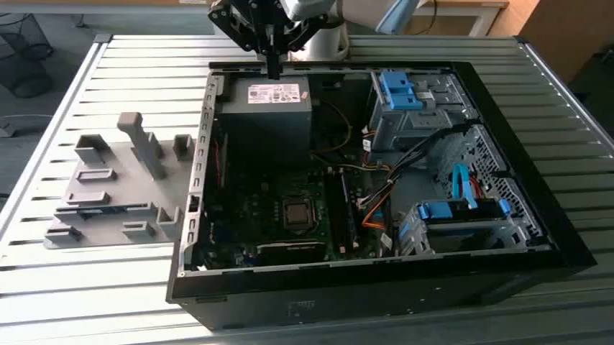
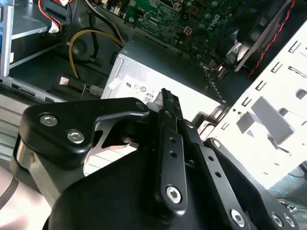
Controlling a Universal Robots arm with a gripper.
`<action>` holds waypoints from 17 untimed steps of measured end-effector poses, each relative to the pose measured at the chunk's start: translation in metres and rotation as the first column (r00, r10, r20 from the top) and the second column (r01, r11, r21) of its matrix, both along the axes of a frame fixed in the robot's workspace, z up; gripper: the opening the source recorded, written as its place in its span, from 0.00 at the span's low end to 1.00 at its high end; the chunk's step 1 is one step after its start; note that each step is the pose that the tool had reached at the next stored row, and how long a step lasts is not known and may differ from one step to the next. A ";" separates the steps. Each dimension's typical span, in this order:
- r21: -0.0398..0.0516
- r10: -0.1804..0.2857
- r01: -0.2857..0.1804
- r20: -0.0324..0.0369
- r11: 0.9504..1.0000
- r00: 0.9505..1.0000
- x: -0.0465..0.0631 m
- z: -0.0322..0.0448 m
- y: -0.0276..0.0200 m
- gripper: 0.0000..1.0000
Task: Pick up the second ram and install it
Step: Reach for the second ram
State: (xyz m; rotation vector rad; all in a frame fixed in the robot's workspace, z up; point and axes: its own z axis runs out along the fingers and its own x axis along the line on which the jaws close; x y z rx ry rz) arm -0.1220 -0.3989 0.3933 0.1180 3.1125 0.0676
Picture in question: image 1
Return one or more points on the blue plastic drive bracket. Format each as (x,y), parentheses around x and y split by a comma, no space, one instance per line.
(398,90)

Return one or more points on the small blue bay latch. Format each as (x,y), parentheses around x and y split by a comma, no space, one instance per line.
(405,231)

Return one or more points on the white framed wooden desk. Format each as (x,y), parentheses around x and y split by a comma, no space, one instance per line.
(455,10)

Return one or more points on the brown wooden cabinet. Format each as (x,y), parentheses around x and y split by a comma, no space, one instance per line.
(566,28)

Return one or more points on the black graphics card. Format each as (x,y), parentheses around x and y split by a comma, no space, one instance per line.
(287,251)

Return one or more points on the hard disk in blue carrier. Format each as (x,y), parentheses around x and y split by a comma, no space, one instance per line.
(437,210)

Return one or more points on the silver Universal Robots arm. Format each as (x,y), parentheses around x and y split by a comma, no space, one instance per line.
(326,43)

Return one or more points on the white camera with black bracket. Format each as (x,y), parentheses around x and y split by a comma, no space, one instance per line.
(307,7)

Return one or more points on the black open PC case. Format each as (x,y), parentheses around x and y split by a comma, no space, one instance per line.
(335,298)

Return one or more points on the grey metal disk bay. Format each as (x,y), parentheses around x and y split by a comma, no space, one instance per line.
(479,230)

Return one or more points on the grey floor stand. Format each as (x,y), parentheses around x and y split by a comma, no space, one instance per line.
(7,129)

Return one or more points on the green motherboard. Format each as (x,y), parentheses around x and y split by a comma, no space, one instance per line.
(250,215)

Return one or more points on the grey power supply unit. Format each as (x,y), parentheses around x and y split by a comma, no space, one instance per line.
(268,122)

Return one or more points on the grey metal drive cage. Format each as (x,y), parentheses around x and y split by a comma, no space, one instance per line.
(417,122)

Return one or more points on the grey parts rack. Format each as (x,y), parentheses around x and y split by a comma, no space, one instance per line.
(144,158)

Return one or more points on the CPU with silver top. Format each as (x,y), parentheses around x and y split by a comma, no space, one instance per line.
(298,212)

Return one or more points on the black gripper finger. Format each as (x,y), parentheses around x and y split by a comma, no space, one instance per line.
(299,39)
(235,28)

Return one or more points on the blue RAM stick white label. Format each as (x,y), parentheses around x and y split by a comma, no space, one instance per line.
(96,212)

